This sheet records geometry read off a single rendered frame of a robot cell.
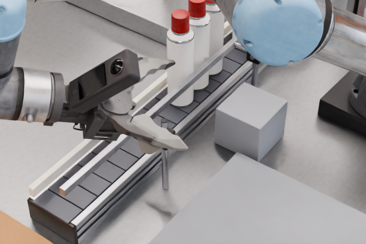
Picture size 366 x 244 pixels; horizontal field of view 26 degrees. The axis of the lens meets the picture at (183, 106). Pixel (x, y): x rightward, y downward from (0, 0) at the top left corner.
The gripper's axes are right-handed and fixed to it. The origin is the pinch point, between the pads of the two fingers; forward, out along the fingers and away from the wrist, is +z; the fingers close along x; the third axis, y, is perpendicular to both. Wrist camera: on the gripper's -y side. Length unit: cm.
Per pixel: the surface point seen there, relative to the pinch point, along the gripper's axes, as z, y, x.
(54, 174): -12.2, 29.5, -1.6
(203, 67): 15.8, 20.9, -21.9
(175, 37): 7.8, 15.0, -23.5
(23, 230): -16.3, 36.6, 5.8
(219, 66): 22.7, 27.1, -26.9
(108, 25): 8, 49, -51
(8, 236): -18.7, 37.1, 6.9
